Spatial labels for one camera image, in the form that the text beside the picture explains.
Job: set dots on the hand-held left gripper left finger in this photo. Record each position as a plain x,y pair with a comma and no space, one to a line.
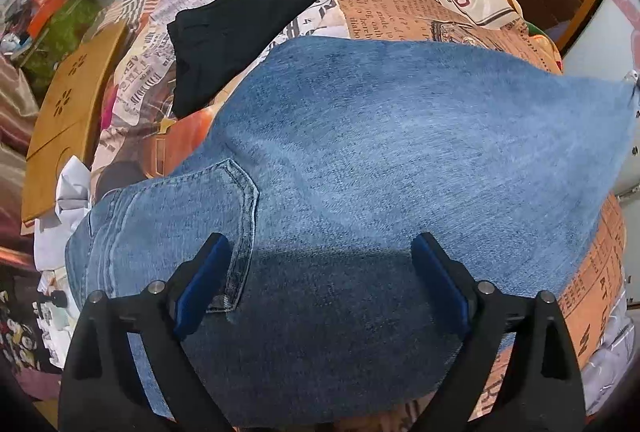
200,292

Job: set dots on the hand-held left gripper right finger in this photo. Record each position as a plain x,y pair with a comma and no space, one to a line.
445,287

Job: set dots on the blue denim pants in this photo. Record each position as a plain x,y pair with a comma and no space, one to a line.
375,161

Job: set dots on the black pants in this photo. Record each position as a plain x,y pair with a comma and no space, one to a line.
235,26

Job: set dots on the white papers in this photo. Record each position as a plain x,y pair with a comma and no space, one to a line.
70,192

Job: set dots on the white cloth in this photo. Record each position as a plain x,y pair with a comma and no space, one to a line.
607,352

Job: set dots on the dark floral cloth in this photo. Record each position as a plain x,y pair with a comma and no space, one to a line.
20,327

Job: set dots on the wooden lap tray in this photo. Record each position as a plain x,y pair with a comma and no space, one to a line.
70,111

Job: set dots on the newspaper print blanket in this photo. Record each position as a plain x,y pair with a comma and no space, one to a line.
400,6

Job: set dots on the green patterned box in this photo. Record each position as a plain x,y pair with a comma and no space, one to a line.
60,36

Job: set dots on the orange box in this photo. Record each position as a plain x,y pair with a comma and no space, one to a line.
45,11

